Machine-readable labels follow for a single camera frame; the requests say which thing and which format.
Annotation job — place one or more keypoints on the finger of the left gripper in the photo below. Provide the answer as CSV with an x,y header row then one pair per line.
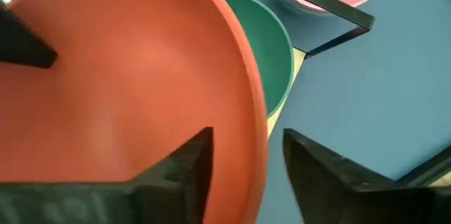
x,y
21,44

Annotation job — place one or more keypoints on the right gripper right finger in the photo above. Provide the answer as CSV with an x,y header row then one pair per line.
x,y
317,181

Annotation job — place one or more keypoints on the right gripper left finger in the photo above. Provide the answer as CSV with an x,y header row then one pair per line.
x,y
179,188

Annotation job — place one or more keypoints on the orange plastic bowl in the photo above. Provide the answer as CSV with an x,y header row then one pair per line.
x,y
123,76

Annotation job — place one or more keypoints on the black metal frame stand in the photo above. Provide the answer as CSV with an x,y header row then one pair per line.
x,y
430,167

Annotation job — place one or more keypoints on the wooden shelf with black frame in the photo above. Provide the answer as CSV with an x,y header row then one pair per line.
x,y
352,16

